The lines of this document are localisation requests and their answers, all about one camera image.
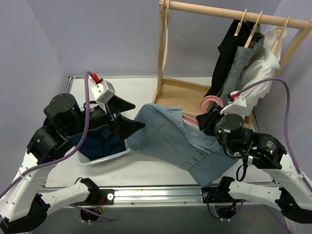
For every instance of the dark blue denim skirt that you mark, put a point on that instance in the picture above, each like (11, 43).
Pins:
(96, 145)

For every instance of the grey garment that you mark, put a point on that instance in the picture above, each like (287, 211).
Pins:
(242, 57)

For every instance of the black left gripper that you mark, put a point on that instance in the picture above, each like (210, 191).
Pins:
(113, 119)

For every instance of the wooden hanger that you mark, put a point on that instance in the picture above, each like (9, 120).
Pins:
(249, 39)
(280, 32)
(240, 24)

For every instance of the aluminium mounting rail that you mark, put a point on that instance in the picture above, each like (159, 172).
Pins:
(158, 196)

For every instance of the white plastic basket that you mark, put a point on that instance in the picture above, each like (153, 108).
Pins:
(84, 161)

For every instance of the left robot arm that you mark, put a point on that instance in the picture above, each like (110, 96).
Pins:
(22, 207)

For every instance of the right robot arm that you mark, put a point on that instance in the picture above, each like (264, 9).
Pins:
(293, 197)

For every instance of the black garment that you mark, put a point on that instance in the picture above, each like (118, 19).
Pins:
(227, 50)

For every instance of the beige plastic hanger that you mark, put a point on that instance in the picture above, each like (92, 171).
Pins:
(166, 39)

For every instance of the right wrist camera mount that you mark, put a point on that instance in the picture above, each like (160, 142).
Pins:
(236, 105)

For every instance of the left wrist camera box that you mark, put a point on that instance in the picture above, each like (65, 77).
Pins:
(103, 91)

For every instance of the white shirt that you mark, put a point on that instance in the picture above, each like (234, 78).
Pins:
(258, 73)

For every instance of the pink plastic hanger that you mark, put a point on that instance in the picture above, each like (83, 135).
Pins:
(203, 105)

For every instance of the wooden clothes rack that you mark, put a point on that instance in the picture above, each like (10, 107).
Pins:
(187, 95)

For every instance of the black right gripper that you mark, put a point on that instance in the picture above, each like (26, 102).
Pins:
(206, 121)

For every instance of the light blue denim jacket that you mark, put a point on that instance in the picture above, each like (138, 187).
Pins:
(167, 137)

